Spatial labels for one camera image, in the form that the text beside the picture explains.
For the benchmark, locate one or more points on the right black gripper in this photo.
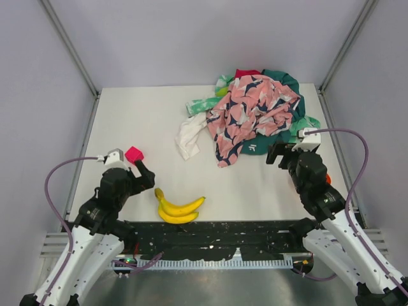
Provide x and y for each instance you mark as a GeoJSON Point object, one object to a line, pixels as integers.
{"type": "Point", "coordinates": [284, 154]}

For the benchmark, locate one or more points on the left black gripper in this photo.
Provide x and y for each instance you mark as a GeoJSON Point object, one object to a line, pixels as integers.
{"type": "Point", "coordinates": [140, 178]}

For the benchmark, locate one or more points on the pink patterned cloth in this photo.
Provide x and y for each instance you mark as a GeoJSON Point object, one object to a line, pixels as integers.
{"type": "Point", "coordinates": [254, 105]}

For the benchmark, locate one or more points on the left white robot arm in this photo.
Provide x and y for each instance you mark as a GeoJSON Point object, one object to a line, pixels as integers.
{"type": "Point", "coordinates": [96, 238]}

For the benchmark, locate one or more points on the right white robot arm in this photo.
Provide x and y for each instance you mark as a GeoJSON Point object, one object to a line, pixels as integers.
{"type": "Point", "coordinates": [334, 235]}

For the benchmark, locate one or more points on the white cloth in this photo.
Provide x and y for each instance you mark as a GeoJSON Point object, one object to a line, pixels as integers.
{"type": "Point", "coordinates": [186, 139]}

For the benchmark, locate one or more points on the mint tie-dye cloth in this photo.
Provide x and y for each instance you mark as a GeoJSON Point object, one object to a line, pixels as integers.
{"type": "Point", "coordinates": [202, 105]}

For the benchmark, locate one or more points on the lime green cloth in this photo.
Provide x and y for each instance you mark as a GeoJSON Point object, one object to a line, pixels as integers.
{"type": "Point", "coordinates": [221, 91]}

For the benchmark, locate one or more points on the red cloth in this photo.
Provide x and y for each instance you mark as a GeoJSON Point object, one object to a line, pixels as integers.
{"type": "Point", "coordinates": [241, 73]}

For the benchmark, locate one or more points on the pink cube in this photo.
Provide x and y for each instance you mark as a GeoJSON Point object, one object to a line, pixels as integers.
{"type": "Point", "coordinates": [133, 155]}

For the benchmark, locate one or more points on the yellow banana bunch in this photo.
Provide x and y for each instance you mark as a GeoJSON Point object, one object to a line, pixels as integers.
{"type": "Point", "coordinates": [177, 214]}

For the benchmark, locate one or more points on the orange object behind gripper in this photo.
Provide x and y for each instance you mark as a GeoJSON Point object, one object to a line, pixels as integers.
{"type": "Point", "coordinates": [328, 178]}

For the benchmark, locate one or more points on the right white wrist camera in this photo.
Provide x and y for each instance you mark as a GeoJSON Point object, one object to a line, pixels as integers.
{"type": "Point", "coordinates": [308, 140]}

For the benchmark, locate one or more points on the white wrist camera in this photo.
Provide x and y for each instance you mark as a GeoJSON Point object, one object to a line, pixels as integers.
{"type": "Point", "coordinates": [308, 140]}
{"type": "Point", "coordinates": [114, 159]}

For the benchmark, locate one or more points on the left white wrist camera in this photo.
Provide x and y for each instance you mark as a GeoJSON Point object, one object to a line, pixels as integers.
{"type": "Point", "coordinates": [114, 159]}

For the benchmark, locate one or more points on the black mounting base plate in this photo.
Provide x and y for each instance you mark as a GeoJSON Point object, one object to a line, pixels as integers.
{"type": "Point", "coordinates": [212, 241]}

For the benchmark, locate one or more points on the white slotted cable duct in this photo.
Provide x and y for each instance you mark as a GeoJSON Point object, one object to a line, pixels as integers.
{"type": "Point", "coordinates": [235, 263]}

